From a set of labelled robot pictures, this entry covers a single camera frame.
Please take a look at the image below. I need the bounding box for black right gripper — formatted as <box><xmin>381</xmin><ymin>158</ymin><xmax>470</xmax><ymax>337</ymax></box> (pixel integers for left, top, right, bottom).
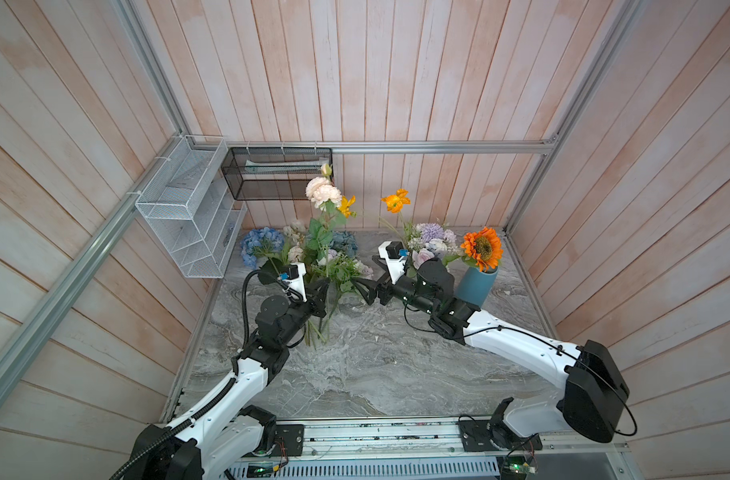
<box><xmin>353</xmin><ymin>255</ymin><xmax>438</xmax><ymax>318</ymax></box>

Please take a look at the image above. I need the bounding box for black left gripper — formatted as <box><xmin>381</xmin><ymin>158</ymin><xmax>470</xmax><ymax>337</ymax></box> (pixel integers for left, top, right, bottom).
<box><xmin>278</xmin><ymin>277</ymin><xmax>330</xmax><ymax>345</ymax></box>

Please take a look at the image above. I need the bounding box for purple white flower bouquet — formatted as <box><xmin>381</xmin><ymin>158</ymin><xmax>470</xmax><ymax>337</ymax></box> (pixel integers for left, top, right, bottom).
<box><xmin>403</xmin><ymin>223</ymin><xmax>461</xmax><ymax>270</ymax></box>

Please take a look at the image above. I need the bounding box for yellow orange poppy stem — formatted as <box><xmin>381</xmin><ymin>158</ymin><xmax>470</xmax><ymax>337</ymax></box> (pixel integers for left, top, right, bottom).
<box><xmin>338</xmin><ymin>188</ymin><xmax>412</xmax><ymax>241</ymax></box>

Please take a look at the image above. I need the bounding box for peach pink rose stem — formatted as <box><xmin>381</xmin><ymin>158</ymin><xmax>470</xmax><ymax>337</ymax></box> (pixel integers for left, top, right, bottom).
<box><xmin>258</xmin><ymin>163</ymin><xmax>357</xmax><ymax>346</ymax></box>

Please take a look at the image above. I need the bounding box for teal cylindrical vase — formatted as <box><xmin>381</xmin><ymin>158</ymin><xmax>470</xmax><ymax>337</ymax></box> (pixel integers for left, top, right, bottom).
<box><xmin>455</xmin><ymin>267</ymin><xmax>498</xmax><ymax>307</ymax></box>

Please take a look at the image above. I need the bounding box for orange gerbera flower stem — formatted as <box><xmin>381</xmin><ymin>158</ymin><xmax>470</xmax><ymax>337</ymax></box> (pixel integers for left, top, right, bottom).
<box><xmin>444</xmin><ymin>227</ymin><xmax>504</xmax><ymax>273</ymax></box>

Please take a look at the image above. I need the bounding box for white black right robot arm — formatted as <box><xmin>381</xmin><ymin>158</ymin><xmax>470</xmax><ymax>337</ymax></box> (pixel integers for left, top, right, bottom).
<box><xmin>352</xmin><ymin>259</ymin><xmax>630</xmax><ymax>450</ymax></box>

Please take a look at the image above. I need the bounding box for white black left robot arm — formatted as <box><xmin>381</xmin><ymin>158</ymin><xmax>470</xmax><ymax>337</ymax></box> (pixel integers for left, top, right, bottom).
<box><xmin>113</xmin><ymin>263</ymin><xmax>330</xmax><ymax>479</ymax></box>

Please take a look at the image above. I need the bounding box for pink white green bouquet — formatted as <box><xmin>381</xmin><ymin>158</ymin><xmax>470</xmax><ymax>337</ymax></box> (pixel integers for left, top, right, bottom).
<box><xmin>303</xmin><ymin>219</ymin><xmax>374</xmax><ymax>295</ymax></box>

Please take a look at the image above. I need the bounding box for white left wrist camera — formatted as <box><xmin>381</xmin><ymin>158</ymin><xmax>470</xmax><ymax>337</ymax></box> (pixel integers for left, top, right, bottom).
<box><xmin>279</xmin><ymin>262</ymin><xmax>307</xmax><ymax>302</ymax></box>

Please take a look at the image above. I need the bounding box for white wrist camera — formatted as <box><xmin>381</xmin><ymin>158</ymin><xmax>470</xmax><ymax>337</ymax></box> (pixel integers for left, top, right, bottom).
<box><xmin>379</xmin><ymin>241</ymin><xmax>408</xmax><ymax>284</ymax></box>
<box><xmin>279</xmin><ymin>262</ymin><xmax>307</xmax><ymax>302</ymax></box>

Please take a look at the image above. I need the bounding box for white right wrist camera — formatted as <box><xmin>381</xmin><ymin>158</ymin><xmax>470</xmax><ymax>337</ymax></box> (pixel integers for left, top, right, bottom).
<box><xmin>379</xmin><ymin>241</ymin><xmax>408</xmax><ymax>284</ymax></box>

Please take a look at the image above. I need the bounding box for black wire mesh basket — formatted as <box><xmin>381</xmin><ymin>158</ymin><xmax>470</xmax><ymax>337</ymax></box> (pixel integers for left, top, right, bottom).
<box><xmin>221</xmin><ymin>146</ymin><xmax>333</xmax><ymax>201</ymax></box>

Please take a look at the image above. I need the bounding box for aluminium frame rail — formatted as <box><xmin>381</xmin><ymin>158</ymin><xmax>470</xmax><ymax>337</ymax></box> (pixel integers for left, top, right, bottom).
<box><xmin>193</xmin><ymin>136</ymin><xmax>556</xmax><ymax>155</ymax></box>

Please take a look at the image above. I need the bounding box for white wire mesh shelf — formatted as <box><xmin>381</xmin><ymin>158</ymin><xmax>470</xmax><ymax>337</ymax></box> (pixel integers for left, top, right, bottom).
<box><xmin>136</xmin><ymin>135</ymin><xmax>247</xmax><ymax>279</ymax></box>

